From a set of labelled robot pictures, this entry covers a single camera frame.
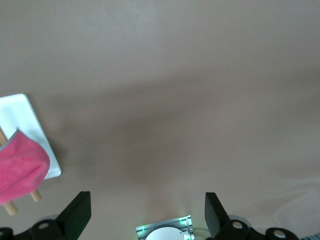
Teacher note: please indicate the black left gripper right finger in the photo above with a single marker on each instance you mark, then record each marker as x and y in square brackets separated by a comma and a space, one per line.
[225, 227]

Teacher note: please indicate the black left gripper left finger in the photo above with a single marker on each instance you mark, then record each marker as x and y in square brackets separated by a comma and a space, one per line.
[62, 225]

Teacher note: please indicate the pink and grey towel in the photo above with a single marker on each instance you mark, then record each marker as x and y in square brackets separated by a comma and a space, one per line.
[20, 170]

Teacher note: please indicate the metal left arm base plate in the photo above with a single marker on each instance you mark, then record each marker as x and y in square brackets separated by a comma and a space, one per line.
[160, 222]

